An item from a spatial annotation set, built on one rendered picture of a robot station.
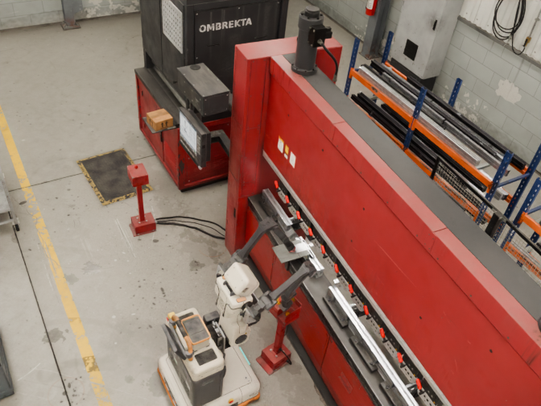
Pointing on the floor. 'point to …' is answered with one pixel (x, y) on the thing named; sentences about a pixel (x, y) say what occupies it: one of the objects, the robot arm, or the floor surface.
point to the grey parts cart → (6, 203)
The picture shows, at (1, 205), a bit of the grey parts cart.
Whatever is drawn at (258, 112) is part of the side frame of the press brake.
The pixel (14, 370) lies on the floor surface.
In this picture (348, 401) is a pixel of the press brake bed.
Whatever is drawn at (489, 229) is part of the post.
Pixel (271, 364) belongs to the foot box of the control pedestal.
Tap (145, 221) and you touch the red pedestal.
